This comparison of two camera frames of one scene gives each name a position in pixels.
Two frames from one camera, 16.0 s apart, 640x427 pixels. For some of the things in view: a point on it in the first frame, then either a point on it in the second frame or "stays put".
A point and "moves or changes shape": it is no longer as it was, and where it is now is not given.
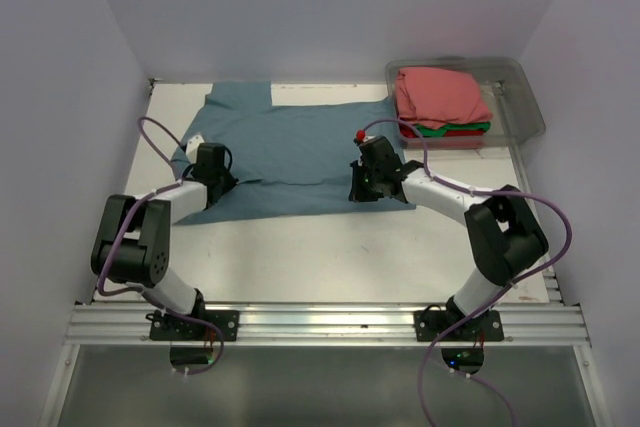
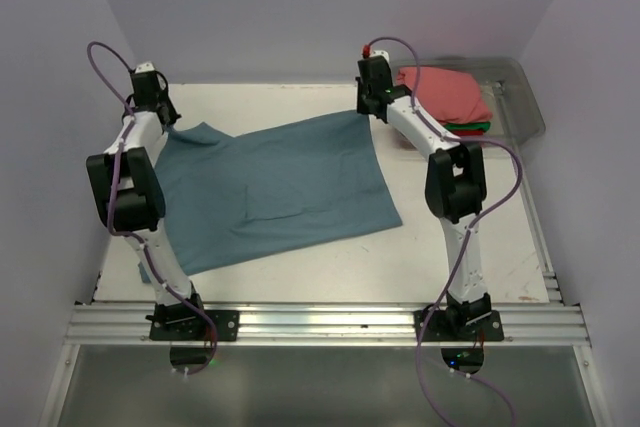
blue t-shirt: [287, 160] moves or changes shape
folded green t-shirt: [432, 131] stays put
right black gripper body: [365, 185] → [363, 93]
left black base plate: [165, 327] stays put
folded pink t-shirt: [436, 97] stays put
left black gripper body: [226, 179] → [163, 100]
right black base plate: [486, 327] stays put
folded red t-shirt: [407, 131] stays put
